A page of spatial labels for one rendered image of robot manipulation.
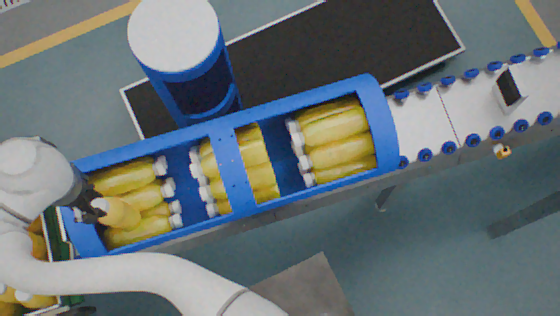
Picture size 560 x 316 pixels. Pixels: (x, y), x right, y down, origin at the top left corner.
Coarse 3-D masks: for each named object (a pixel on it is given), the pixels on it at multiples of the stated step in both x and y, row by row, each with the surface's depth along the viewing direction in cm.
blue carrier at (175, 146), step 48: (336, 96) 161; (384, 96) 159; (144, 144) 161; (192, 144) 177; (288, 144) 183; (384, 144) 158; (192, 192) 181; (240, 192) 157; (288, 192) 176; (96, 240) 155; (144, 240) 161
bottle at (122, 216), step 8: (112, 200) 149; (120, 200) 153; (112, 208) 148; (120, 208) 150; (128, 208) 155; (136, 208) 163; (112, 216) 148; (120, 216) 150; (128, 216) 155; (136, 216) 160; (112, 224) 151; (120, 224) 154; (128, 224) 157; (136, 224) 162
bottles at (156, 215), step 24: (288, 120) 175; (312, 168) 175; (336, 168) 168; (360, 168) 169; (144, 192) 167; (168, 192) 169; (264, 192) 167; (144, 216) 172; (168, 216) 169; (120, 240) 165
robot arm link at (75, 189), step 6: (72, 168) 118; (78, 174) 122; (78, 180) 120; (72, 186) 117; (78, 186) 120; (72, 192) 119; (78, 192) 121; (66, 198) 118; (72, 198) 120; (54, 204) 119; (60, 204) 120; (66, 204) 121
